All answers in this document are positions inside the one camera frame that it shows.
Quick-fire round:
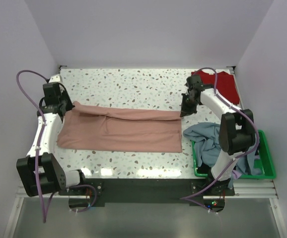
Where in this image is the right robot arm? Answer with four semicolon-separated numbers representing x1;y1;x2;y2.
180;75;259;195

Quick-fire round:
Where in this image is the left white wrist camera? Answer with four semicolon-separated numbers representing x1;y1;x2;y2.
48;74;63;83

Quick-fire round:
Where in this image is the aluminium frame rail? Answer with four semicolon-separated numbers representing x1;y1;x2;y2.
4;180;287;238

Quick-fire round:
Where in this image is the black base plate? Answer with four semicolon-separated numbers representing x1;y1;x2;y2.
59;178;235;211

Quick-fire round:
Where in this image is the lavender garment in bin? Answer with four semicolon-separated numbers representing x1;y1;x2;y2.
232;170;243;180

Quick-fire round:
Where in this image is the black garment in bin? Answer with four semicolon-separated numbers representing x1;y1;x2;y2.
197;163;211;174

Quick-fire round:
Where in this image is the green plastic bin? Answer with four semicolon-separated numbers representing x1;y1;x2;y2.
191;130;276;179

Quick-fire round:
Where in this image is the blue grey t shirt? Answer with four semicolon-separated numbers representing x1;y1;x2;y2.
183;122;261;189

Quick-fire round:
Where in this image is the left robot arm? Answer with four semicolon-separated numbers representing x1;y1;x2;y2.
16;82;87;197

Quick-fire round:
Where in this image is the pink t shirt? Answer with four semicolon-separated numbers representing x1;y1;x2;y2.
57;101;182;153

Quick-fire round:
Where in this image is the folded red t shirt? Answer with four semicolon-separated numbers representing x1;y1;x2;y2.
191;71;240;105

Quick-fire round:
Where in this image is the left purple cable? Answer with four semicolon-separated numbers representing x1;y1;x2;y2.
16;70;99;223

